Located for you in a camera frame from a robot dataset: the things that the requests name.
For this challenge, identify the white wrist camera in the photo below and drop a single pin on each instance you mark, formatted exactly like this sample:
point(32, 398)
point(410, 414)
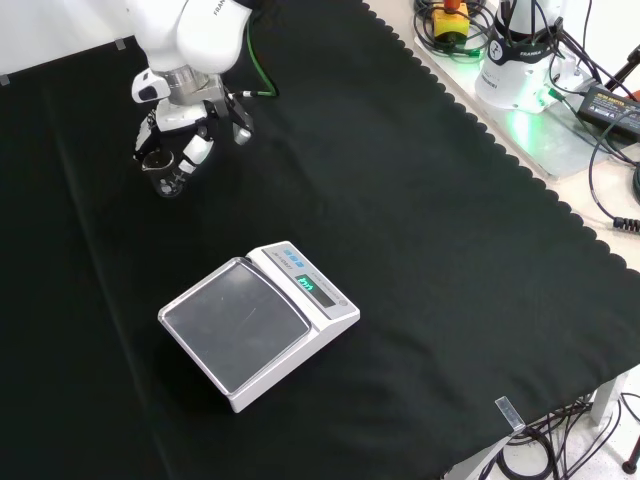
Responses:
point(147, 87)

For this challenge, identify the grey table leg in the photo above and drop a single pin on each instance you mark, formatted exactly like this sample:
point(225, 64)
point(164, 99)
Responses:
point(607, 400)

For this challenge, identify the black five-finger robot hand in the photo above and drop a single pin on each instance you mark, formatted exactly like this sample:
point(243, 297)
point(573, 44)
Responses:
point(180, 117)

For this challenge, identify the black power adapter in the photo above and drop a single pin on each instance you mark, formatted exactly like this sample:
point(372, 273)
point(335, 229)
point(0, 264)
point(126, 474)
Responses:
point(610, 107)

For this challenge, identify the black tripod foot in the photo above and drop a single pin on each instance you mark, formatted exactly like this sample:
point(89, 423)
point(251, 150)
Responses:
point(631, 462)

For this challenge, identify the yellow stop button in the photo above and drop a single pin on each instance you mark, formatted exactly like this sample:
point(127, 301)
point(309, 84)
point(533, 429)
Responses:
point(450, 25)

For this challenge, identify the electronic balance with steel pan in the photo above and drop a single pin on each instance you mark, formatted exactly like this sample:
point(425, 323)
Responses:
point(240, 320)

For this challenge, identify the small clear glass beaker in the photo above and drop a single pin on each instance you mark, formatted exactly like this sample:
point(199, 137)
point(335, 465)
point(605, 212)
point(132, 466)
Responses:
point(167, 188)

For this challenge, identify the black tripod leg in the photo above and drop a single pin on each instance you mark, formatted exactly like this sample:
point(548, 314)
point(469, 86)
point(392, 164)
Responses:
point(625, 67)

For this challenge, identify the black bench cloth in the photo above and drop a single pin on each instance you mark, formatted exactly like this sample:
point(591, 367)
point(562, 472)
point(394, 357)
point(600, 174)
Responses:
point(400, 200)

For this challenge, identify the grey metal base plate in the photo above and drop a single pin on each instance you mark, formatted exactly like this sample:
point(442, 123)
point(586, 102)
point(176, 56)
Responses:
point(540, 145)

